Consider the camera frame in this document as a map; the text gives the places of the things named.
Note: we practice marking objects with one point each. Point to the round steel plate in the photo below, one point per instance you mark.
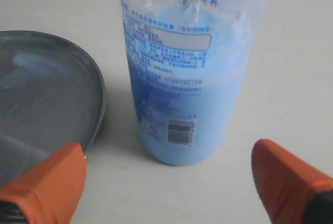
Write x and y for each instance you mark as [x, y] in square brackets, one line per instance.
[52, 94]

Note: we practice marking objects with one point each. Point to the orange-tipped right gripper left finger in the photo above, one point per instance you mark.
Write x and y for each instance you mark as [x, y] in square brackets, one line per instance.
[49, 192]

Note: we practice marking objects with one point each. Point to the blue lotion pump bottle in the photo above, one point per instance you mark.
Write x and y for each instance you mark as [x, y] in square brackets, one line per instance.
[187, 60]

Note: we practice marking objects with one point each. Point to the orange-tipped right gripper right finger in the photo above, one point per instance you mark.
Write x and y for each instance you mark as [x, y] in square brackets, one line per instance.
[291, 190]

